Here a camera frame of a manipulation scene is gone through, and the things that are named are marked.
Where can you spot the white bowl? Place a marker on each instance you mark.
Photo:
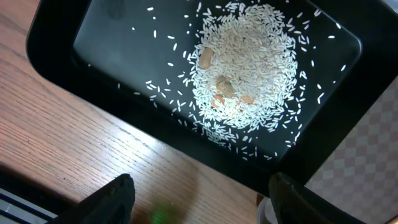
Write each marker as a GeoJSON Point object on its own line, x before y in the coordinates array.
{"type": "Point", "coordinates": [265, 212]}

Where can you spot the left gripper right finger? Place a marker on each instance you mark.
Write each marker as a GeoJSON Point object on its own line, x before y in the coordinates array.
{"type": "Point", "coordinates": [294, 203]}

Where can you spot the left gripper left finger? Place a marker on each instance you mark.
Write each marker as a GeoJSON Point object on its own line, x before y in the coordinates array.
{"type": "Point", "coordinates": [111, 204]}

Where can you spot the pile of rice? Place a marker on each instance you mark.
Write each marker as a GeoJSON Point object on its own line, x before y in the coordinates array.
{"type": "Point", "coordinates": [243, 75]}

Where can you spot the black tray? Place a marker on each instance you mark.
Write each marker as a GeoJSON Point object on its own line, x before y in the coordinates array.
{"type": "Point", "coordinates": [70, 45]}

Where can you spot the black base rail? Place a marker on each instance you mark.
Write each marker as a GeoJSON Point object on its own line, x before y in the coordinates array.
{"type": "Point", "coordinates": [24, 202]}

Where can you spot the dark brown serving tray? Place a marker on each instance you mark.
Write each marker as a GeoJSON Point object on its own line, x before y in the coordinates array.
{"type": "Point", "coordinates": [360, 177]}

